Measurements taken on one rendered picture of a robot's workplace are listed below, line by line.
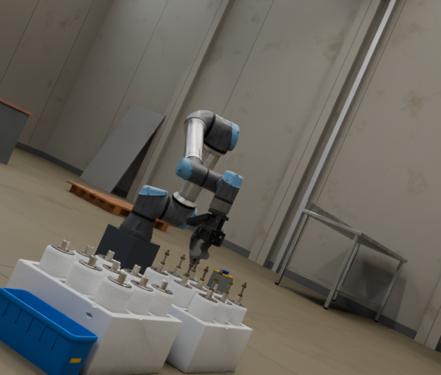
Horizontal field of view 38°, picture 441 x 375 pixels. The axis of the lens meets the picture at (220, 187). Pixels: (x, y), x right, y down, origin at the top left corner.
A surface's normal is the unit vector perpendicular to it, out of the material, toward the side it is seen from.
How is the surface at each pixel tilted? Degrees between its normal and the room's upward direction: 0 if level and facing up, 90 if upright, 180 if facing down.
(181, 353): 90
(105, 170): 74
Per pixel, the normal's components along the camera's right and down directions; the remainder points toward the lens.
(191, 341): -0.46, -0.23
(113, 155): -0.36, -0.50
